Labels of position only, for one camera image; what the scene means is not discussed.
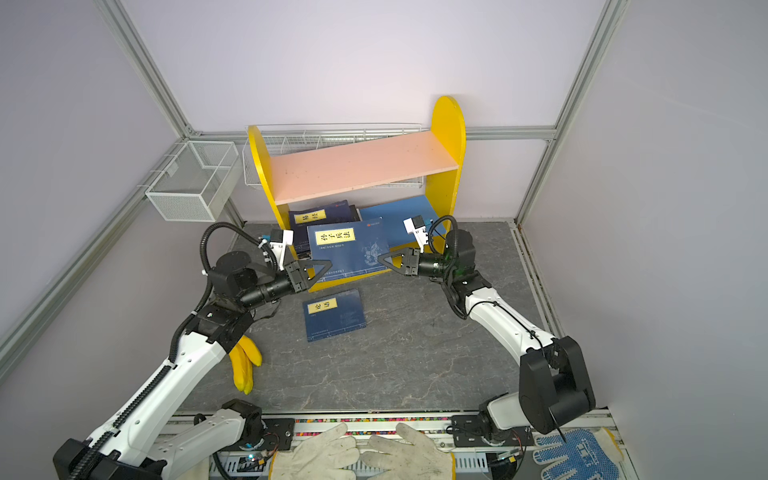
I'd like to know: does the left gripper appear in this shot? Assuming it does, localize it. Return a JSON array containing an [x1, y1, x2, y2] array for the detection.
[[239, 261, 331, 311]]

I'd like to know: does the navy book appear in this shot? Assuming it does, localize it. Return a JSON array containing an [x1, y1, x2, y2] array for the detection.
[[289, 200, 360, 243], [303, 289, 367, 342], [307, 217, 390, 286]]

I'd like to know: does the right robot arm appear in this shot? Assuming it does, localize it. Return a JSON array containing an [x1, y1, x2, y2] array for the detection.
[[378, 215, 596, 444]]

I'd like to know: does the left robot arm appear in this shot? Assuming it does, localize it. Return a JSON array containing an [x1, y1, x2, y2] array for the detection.
[[53, 222, 332, 479]]

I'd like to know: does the yellow shelf with pink and blue boards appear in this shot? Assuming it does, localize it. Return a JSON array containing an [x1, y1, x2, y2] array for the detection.
[[247, 95, 467, 294]]

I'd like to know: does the yellow banana bunch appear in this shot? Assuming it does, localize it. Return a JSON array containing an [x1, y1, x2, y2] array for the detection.
[[229, 336, 263, 395]]

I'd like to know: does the white mesh box basket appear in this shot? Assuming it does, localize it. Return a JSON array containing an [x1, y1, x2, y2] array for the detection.
[[145, 140, 242, 223]]

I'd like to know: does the white work glove centre left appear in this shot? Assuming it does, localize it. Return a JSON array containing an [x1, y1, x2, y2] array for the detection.
[[268, 423, 360, 480]]

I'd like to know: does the white work glove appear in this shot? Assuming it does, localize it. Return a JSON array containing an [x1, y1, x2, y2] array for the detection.
[[268, 423, 360, 480], [360, 423, 456, 480]]

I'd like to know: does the white work glove centre right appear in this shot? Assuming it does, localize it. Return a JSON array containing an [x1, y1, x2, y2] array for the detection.
[[360, 423, 456, 480]]

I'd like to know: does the blue dotted knit glove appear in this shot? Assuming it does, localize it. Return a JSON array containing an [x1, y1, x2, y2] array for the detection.
[[533, 429, 626, 480]]

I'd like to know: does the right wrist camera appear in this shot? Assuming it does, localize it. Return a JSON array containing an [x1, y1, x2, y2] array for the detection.
[[403, 215, 432, 253]]

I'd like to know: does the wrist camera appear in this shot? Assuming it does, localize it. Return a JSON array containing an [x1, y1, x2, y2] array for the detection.
[[403, 215, 432, 253], [259, 229, 294, 270]]

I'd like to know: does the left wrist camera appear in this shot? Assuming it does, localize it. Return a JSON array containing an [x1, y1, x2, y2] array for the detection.
[[259, 229, 294, 270]]

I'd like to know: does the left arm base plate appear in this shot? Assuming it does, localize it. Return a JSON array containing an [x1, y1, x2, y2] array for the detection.
[[220, 417, 296, 452]]

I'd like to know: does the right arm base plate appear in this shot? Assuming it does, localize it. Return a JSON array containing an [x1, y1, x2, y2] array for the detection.
[[446, 414, 534, 448]]

